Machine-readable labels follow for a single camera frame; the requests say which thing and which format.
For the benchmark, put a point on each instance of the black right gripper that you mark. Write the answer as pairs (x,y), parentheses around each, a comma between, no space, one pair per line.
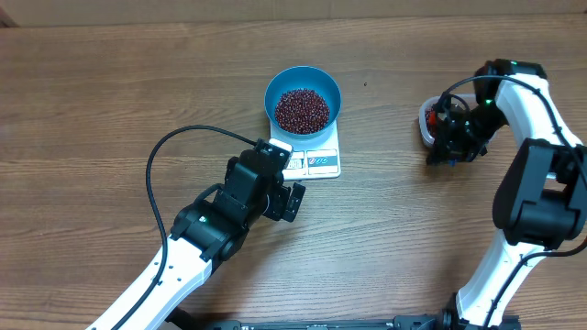
(448,147)

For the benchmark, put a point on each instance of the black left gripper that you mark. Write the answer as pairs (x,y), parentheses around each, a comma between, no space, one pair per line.
(280,195)

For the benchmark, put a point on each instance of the red measuring scoop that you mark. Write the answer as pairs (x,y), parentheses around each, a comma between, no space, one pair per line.
(431,118)

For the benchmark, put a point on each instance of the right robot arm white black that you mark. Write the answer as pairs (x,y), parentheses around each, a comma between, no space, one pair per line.
(541,201)

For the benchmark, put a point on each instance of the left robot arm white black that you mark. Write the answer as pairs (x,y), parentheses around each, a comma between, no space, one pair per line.
(206,233)

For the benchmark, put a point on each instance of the white digital kitchen scale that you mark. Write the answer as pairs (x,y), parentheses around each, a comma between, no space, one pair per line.
(315,156)

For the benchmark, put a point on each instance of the red beans in bowl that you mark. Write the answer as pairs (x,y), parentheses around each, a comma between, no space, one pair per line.
(302,112)

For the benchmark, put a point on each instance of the teal blue bowl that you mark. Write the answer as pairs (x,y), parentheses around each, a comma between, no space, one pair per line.
(303,77)

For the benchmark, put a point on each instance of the red adzuki beans pile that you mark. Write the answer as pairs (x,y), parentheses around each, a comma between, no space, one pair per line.
(429,131)

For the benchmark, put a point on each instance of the clear plastic container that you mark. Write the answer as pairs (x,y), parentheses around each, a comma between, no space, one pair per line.
(485,122)

